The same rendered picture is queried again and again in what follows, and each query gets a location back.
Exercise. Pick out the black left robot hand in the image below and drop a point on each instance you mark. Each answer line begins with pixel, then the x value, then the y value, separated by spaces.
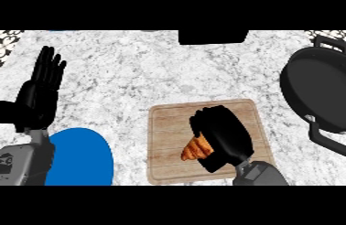
pixel 38 94

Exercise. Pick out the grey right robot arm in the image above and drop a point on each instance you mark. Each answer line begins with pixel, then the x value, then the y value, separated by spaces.
pixel 258 173

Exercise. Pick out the black box appliance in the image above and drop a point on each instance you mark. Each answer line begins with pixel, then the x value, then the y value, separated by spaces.
pixel 211 36

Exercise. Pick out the dark grey pot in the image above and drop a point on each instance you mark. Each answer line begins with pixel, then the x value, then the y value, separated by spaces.
pixel 314 91

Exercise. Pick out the golden brown croissant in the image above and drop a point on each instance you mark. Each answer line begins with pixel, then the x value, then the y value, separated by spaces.
pixel 195 149

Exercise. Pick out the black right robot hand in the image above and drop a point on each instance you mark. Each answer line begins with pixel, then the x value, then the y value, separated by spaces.
pixel 224 134

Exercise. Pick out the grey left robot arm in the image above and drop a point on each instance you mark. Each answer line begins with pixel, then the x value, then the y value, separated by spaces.
pixel 23 161

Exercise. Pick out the wooden cutting board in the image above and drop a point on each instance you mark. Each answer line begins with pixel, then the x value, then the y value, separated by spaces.
pixel 170 137

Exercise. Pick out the blue round plate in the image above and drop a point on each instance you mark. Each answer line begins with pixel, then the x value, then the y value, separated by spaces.
pixel 82 158

